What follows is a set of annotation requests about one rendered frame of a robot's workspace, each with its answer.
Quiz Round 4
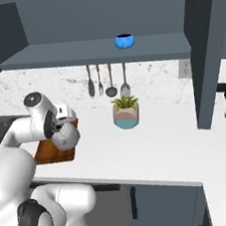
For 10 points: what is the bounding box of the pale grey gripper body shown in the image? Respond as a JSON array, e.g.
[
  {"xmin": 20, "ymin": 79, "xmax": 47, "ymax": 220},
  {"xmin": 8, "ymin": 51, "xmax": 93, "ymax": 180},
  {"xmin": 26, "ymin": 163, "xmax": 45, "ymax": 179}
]
[{"xmin": 50, "ymin": 121, "xmax": 83, "ymax": 153}]

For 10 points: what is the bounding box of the brown wooden tray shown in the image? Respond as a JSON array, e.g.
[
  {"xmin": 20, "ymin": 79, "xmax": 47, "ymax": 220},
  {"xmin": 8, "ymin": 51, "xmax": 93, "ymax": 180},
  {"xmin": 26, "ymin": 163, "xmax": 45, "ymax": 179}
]
[{"xmin": 29, "ymin": 117, "xmax": 85, "ymax": 166}]

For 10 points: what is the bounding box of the grey base cabinet front panel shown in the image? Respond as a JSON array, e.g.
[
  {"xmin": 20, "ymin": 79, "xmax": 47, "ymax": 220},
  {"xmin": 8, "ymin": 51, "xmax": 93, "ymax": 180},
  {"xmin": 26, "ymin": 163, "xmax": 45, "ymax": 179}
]
[{"xmin": 82, "ymin": 182, "xmax": 133, "ymax": 226}]

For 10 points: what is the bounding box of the blue mug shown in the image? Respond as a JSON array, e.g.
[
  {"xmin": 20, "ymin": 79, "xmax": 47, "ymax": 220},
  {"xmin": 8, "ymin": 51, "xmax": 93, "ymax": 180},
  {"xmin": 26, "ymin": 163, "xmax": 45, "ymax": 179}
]
[{"xmin": 113, "ymin": 31, "xmax": 136, "ymax": 52}]

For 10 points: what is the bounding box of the grey base cabinet door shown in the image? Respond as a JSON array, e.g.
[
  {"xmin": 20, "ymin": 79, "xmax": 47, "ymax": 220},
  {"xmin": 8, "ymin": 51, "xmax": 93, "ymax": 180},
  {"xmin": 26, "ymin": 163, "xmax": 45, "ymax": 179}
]
[{"xmin": 125, "ymin": 174, "xmax": 210, "ymax": 226}]

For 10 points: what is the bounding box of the green plant in pot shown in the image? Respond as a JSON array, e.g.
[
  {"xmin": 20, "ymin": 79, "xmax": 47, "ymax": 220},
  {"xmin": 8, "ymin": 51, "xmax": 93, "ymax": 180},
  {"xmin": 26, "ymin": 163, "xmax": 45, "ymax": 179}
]
[{"xmin": 110, "ymin": 93, "xmax": 143, "ymax": 132}]

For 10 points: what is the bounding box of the hanging slotted spatula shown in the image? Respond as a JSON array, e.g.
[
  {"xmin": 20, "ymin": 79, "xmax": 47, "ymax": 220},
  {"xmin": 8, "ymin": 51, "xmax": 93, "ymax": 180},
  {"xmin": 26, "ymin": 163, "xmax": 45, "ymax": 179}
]
[{"xmin": 116, "ymin": 61, "xmax": 133, "ymax": 100}]

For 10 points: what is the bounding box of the hanging turner with wooden handle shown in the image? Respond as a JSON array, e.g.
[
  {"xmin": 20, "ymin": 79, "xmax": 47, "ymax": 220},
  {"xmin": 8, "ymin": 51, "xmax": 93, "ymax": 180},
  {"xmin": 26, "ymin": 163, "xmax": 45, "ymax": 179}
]
[{"xmin": 85, "ymin": 65, "xmax": 97, "ymax": 99}]

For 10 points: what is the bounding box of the hanging fork with wooden handle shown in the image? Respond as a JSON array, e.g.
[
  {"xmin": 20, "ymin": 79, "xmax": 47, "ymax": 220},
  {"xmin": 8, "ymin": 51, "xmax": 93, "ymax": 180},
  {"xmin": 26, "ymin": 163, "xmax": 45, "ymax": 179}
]
[{"xmin": 95, "ymin": 65, "xmax": 106, "ymax": 98}]

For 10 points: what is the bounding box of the black horizontal handle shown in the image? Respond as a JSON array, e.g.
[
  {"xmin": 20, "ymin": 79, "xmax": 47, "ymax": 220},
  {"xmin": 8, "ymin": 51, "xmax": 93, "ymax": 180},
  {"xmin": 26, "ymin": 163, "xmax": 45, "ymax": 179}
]
[{"xmin": 89, "ymin": 180, "xmax": 122, "ymax": 195}]

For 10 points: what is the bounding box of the hanging ladle with wooden handle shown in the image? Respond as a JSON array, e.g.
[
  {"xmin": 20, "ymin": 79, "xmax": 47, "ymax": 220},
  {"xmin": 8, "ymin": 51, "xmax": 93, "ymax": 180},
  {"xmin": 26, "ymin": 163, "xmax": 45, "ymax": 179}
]
[{"xmin": 102, "ymin": 63, "xmax": 119, "ymax": 99}]

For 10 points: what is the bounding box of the grey wall cabinet body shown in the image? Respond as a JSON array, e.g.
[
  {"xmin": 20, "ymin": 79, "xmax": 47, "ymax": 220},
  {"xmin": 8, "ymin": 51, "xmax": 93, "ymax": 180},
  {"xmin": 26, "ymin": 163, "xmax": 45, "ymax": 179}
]
[{"xmin": 0, "ymin": 0, "xmax": 209, "ymax": 83}]

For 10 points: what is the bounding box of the black vertical door handle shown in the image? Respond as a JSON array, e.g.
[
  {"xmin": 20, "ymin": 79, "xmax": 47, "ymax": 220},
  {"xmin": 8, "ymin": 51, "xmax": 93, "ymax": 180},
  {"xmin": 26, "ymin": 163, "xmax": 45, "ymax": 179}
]
[{"xmin": 128, "ymin": 185, "xmax": 140, "ymax": 221}]

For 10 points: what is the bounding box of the grey wall socket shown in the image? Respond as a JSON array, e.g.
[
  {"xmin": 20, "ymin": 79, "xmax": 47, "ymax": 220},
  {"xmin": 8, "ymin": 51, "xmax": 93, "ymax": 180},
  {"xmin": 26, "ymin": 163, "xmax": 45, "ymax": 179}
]
[{"xmin": 177, "ymin": 59, "xmax": 194, "ymax": 80}]

